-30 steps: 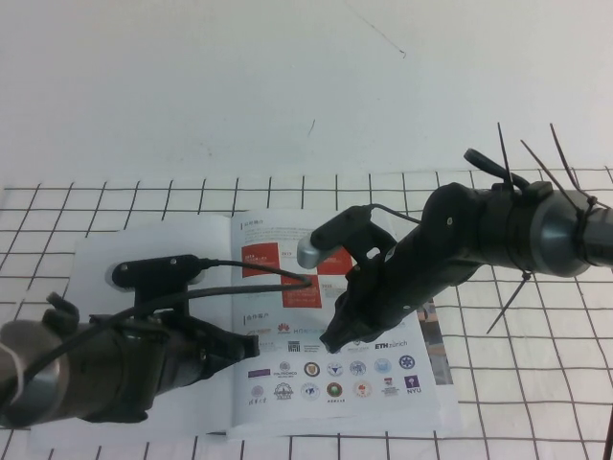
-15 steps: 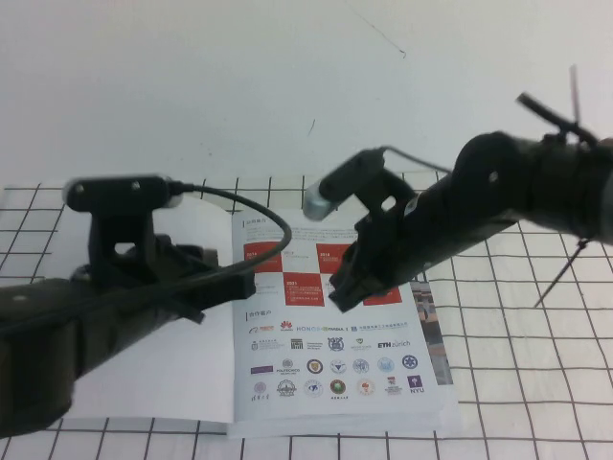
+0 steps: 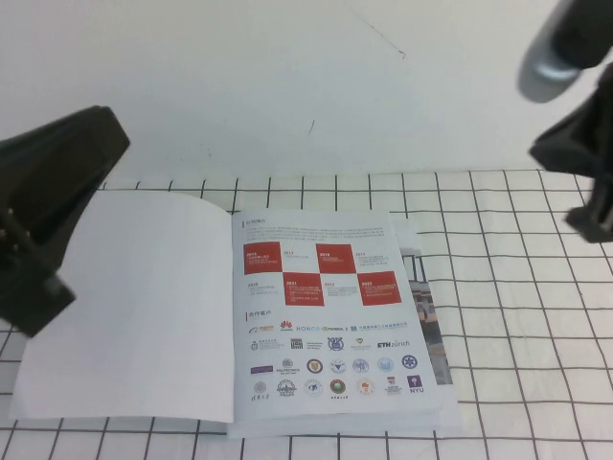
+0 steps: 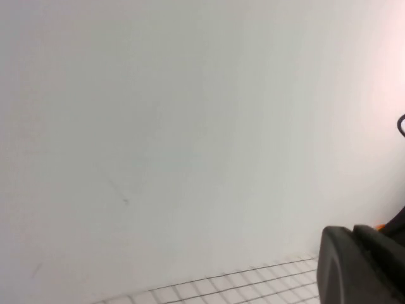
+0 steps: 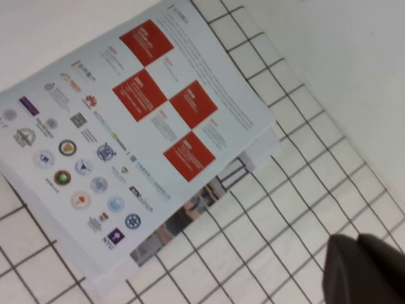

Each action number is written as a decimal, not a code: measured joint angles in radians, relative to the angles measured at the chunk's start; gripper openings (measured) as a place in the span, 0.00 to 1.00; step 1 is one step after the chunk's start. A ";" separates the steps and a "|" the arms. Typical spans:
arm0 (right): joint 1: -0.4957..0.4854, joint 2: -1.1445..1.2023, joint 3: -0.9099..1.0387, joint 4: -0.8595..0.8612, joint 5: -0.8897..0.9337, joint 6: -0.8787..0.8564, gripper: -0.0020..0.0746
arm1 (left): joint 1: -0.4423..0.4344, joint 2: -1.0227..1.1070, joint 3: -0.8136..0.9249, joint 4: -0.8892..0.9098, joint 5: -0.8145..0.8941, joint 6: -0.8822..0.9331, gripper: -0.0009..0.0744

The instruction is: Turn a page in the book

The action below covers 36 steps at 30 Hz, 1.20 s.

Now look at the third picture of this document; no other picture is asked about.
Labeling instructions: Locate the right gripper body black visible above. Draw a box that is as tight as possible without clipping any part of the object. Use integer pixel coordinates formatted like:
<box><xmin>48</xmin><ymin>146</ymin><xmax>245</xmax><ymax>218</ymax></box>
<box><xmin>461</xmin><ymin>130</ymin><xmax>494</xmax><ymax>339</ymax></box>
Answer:
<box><xmin>563</xmin><ymin>175</ymin><xmax>613</xmax><ymax>246</ymax></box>

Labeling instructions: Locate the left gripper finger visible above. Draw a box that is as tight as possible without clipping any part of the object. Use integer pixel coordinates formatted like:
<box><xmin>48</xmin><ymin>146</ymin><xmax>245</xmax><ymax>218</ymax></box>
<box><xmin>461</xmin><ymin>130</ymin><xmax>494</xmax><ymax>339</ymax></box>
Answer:
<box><xmin>0</xmin><ymin>104</ymin><xmax>131</xmax><ymax>275</ymax></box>

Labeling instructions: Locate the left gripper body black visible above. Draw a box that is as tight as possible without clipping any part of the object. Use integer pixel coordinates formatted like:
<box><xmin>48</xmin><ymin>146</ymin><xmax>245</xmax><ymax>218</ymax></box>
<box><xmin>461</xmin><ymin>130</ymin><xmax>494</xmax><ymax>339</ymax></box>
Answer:
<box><xmin>0</xmin><ymin>257</ymin><xmax>78</xmax><ymax>339</ymax></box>

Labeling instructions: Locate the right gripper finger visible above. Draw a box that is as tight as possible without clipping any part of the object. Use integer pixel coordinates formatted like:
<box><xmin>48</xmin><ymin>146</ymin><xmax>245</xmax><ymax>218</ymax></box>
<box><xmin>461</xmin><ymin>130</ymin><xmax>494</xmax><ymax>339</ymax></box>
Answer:
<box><xmin>528</xmin><ymin>63</ymin><xmax>613</xmax><ymax>179</ymax></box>

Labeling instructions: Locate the AgileX brochure book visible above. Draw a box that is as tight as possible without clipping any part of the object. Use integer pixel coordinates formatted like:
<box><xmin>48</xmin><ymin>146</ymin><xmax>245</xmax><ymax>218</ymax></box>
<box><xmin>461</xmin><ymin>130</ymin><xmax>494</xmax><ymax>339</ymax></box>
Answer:
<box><xmin>227</xmin><ymin>218</ymin><xmax>464</xmax><ymax>440</ymax></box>
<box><xmin>10</xmin><ymin>189</ymin><xmax>446</xmax><ymax>438</ymax></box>

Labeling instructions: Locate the white black-grid cloth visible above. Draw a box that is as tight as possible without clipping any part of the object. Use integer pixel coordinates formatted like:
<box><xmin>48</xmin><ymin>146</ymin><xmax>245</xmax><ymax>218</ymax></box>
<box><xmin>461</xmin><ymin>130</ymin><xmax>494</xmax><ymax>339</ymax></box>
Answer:
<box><xmin>0</xmin><ymin>167</ymin><xmax>613</xmax><ymax>460</ymax></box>

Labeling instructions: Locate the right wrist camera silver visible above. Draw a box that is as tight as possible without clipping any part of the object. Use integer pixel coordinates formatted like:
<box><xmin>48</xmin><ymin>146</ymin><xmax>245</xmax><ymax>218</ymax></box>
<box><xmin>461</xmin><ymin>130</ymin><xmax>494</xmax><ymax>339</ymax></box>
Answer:
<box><xmin>518</xmin><ymin>0</ymin><xmax>602</xmax><ymax>104</ymax></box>

